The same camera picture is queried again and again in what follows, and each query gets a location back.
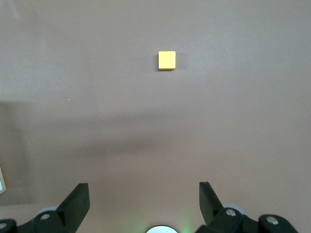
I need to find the yellow wooden block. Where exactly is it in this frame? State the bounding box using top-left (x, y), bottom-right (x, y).
top-left (157, 50), bottom-right (177, 71)

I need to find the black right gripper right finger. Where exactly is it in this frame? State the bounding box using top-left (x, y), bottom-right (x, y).
top-left (194, 181), bottom-right (298, 233)

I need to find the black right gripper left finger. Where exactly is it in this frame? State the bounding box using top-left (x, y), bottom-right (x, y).
top-left (0, 183), bottom-right (91, 233)

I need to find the brown table cloth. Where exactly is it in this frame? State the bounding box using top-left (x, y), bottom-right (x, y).
top-left (0, 0), bottom-right (311, 233)

